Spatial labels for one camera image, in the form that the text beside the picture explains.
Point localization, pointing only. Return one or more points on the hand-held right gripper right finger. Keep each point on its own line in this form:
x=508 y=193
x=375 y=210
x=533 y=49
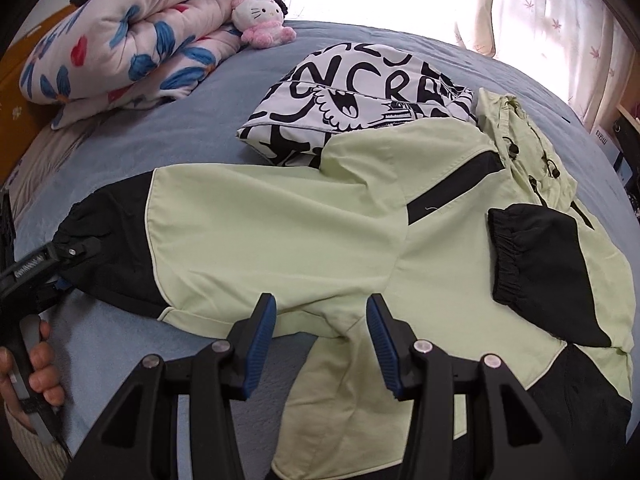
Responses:
x=384 y=345

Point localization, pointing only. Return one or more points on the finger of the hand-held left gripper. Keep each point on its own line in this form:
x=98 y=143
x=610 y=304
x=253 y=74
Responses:
x=62 y=286
x=75 y=250

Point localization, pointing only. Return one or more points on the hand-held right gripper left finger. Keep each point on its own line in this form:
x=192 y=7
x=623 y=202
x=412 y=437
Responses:
x=257 y=345

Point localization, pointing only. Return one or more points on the green and black jacket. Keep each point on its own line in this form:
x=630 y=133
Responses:
x=300 y=220

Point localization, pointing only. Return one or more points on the person's left forearm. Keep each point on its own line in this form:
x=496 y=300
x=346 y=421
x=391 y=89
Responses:
x=25 y=450

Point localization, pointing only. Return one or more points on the person's left hand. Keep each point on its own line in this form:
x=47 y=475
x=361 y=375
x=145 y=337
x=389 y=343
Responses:
x=45 y=380

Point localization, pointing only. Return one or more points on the blue bed sheet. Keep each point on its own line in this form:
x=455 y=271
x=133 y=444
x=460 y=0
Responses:
x=165 y=125

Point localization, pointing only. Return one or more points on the orange wooden headboard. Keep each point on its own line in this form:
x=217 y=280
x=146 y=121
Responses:
x=20 y=75

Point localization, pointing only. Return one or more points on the floral quilt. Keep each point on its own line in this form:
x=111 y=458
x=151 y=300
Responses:
x=140 y=40

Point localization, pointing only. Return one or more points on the black and white printed garment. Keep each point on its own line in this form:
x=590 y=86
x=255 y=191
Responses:
x=360 y=85

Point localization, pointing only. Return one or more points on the white cat plush toy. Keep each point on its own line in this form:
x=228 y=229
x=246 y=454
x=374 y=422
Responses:
x=257 y=17

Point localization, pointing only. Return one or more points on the shelf with boxes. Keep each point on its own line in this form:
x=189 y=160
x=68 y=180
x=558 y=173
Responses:
x=622 y=145

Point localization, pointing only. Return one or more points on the pale patterned curtain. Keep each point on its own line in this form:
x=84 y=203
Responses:
x=545 y=25

